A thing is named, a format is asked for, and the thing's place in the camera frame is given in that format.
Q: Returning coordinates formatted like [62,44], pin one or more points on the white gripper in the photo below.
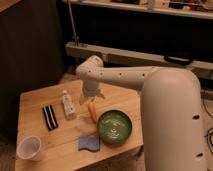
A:
[90,89]

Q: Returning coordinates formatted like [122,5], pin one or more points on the orange pepper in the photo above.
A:
[92,111]

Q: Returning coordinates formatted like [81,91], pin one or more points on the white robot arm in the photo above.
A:
[171,108]

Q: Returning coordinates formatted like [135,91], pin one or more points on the green ceramic bowl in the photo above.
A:
[114,127]

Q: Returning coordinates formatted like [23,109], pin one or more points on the translucent ceramic cup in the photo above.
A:
[30,148]

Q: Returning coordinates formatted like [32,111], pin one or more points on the small white bottle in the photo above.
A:
[68,105]

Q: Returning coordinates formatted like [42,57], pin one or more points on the wooden shelf beam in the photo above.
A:
[203,70]

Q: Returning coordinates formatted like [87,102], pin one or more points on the wooden table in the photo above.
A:
[60,146]

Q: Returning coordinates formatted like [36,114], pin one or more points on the blue sponge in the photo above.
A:
[89,143]

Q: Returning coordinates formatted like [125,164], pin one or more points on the metal pole stand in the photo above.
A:
[75,37]

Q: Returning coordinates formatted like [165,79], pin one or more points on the black handle on shelf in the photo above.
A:
[178,61]

